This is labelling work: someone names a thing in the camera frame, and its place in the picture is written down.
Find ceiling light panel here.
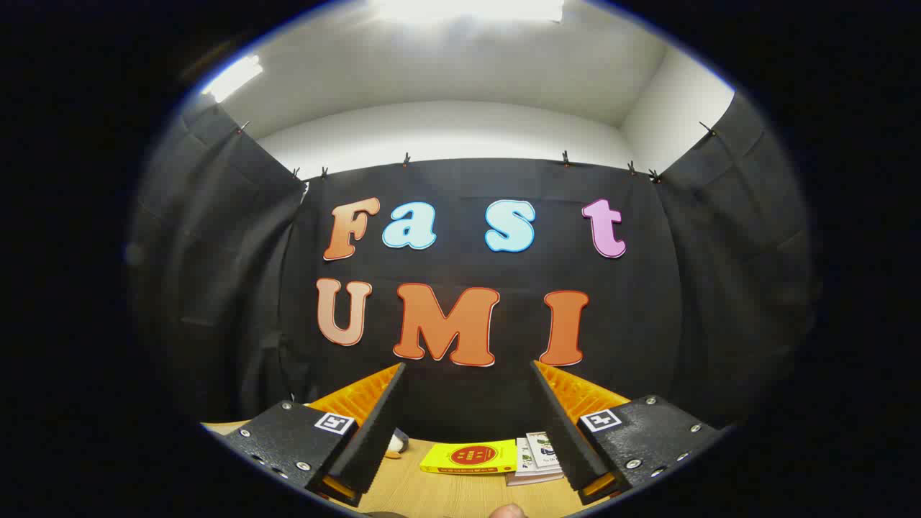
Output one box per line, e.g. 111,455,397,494
371,0,566,24
200,55,264,103

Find white book with dark spine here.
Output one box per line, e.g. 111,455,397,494
506,437,566,487

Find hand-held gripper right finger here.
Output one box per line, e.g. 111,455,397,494
530,360,726,506

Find yellow book with red circle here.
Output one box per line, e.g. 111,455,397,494
419,439,519,476

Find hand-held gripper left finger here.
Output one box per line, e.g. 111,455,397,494
224,362,407,508

